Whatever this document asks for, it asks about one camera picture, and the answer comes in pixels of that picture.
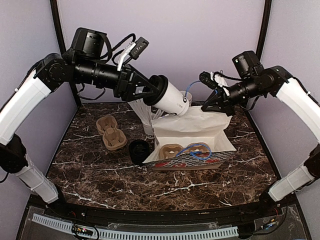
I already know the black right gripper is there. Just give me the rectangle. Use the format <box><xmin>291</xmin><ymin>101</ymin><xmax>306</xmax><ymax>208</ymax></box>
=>
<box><xmin>200</xmin><ymin>74</ymin><xmax>265</xmax><ymax>116</ymax></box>

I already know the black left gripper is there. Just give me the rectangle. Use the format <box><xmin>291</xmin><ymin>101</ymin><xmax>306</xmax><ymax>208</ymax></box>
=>
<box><xmin>73</xmin><ymin>56</ymin><xmax>160</xmax><ymax>101</ymax></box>

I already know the black coffee lid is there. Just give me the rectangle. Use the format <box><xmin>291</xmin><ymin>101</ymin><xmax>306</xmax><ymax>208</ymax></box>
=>
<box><xmin>142</xmin><ymin>75</ymin><xmax>169</xmax><ymax>106</ymax></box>

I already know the blue checkered paper bag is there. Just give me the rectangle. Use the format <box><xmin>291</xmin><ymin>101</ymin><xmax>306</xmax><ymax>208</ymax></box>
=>
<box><xmin>144</xmin><ymin>106</ymin><xmax>236</xmax><ymax>164</ymax></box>

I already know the white paper coffee cup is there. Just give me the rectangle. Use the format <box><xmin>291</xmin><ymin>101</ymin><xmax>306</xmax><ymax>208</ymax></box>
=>
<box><xmin>151</xmin><ymin>82</ymin><xmax>190</xmax><ymax>116</ymax></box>

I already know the brown cardboard cup carrier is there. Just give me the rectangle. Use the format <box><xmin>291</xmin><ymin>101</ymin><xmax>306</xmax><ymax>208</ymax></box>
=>
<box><xmin>96</xmin><ymin>115</ymin><xmax>128</xmax><ymax>151</ymax></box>
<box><xmin>159</xmin><ymin>142</ymin><xmax>212</xmax><ymax>159</ymax></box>

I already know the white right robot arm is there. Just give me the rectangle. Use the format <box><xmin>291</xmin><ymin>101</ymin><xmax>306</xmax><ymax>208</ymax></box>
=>
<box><xmin>249</xmin><ymin>49</ymin><xmax>320</xmax><ymax>177</ymax></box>

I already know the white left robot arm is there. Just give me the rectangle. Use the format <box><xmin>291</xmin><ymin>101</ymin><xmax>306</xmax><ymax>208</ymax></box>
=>
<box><xmin>0</xmin><ymin>27</ymin><xmax>158</xmax><ymax>218</ymax></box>

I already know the stack of white paper cups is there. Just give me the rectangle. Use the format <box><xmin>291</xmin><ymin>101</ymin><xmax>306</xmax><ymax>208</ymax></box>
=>
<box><xmin>180</xmin><ymin>90</ymin><xmax>193</xmax><ymax>106</ymax></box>

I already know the white wrapped straws bundle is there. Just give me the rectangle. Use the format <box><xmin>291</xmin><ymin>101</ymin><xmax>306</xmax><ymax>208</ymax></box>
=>
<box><xmin>128</xmin><ymin>99</ymin><xmax>164</xmax><ymax>125</ymax></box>

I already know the white cup holding straws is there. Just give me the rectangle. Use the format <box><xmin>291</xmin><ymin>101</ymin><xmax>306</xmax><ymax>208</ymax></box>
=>
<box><xmin>142</xmin><ymin>120</ymin><xmax>155</xmax><ymax>139</ymax></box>

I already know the stack of black lids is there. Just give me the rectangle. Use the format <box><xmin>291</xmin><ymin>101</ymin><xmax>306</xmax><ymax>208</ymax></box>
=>
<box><xmin>128</xmin><ymin>139</ymin><xmax>151</xmax><ymax>166</ymax></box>

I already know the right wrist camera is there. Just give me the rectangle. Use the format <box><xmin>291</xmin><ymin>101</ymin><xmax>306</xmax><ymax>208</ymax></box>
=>
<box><xmin>199</xmin><ymin>71</ymin><xmax>230</xmax><ymax>96</ymax></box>

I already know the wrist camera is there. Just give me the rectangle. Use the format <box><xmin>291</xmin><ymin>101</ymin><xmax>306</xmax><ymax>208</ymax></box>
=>
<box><xmin>117</xmin><ymin>36</ymin><xmax>149</xmax><ymax>72</ymax></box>
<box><xmin>199</xmin><ymin>71</ymin><xmax>230</xmax><ymax>96</ymax></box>

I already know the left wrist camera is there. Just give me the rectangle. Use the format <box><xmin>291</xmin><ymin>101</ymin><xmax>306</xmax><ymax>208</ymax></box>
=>
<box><xmin>117</xmin><ymin>36</ymin><xmax>149</xmax><ymax>72</ymax></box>

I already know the black vertical frame post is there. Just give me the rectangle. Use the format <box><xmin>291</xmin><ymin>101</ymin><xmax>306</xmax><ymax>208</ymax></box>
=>
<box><xmin>255</xmin><ymin>0</ymin><xmax>273</xmax><ymax>60</ymax></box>

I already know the black left frame post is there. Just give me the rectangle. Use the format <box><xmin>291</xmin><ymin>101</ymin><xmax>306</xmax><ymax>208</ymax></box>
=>
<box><xmin>49</xmin><ymin>0</ymin><xmax>82</xmax><ymax>108</ymax></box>

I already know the black front rail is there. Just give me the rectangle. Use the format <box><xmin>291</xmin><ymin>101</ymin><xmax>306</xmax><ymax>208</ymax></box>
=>
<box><xmin>44</xmin><ymin>202</ymin><xmax>284</xmax><ymax>226</ymax></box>

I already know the white slotted cable duct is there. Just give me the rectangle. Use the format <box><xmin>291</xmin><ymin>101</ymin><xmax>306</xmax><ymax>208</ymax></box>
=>
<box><xmin>31</xmin><ymin>213</ymin><xmax>239</xmax><ymax>240</ymax></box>

